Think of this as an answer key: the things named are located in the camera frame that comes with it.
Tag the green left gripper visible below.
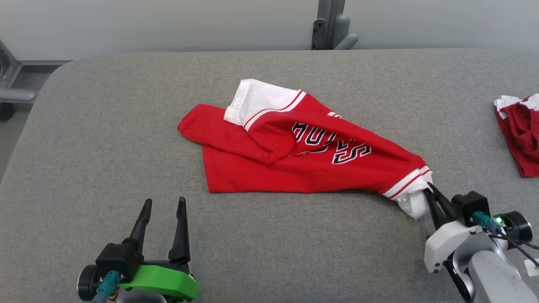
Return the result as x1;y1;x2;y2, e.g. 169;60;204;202
118;197;199;301

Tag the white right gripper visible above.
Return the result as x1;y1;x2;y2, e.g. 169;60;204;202
423;183;485;274

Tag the red white sports jersey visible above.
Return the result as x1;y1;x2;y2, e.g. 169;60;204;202
177;79;435;221

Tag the dark red crumpled garment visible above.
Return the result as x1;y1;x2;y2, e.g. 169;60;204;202
494;93;539;178

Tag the black right gripper motor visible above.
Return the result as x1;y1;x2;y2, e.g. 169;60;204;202
499;212;533;244

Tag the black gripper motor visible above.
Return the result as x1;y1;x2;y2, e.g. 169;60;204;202
499;212;533;244
77;264;102;302

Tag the black left gripper motor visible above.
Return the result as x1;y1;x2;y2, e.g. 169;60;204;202
77;264;102;302

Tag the grey fabric sofa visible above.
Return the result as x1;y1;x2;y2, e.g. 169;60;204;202
0;48;539;303

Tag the teal right camera connector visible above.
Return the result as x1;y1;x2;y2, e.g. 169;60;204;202
472;211;504;234

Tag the teal camera connector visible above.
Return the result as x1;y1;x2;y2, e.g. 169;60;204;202
92;271;122;303
472;211;504;234

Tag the teal left camera connector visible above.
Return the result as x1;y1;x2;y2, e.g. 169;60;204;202
92;271;122;303

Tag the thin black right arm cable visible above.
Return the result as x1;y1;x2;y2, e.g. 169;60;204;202
488;233;539;270

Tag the grey metal frame with wheel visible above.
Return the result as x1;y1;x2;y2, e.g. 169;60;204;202
0;40;39;123

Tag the grey metal post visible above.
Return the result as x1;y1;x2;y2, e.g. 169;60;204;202
311;0;359;51

